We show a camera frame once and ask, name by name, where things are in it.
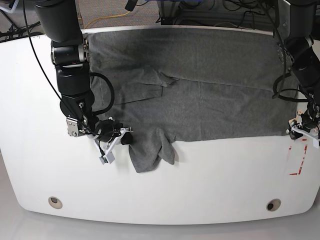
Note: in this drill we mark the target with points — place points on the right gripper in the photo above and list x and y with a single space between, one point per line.
108 132

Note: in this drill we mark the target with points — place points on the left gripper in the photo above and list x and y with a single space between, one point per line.
304 125

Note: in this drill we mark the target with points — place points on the grey T-shirt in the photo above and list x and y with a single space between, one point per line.
189 84

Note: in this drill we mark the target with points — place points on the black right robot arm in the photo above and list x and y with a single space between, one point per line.
69 55

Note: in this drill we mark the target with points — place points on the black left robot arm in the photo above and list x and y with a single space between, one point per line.
295 23

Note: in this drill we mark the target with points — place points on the red tape rectangle marking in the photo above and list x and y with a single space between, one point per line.
296 156

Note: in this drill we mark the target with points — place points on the black tripod on floor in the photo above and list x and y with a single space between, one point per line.
14 32

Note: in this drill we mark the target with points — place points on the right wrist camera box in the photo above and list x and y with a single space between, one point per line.
107 158

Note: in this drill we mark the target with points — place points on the right table cable grommet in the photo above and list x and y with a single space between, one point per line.
273 205

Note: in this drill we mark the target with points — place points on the table cable grommet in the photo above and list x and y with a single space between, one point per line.
55 202
273 205

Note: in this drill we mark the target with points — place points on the left table cable grommet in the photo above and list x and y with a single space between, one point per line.
55 202

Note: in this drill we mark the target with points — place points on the black metal frame base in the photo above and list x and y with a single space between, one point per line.
209 13

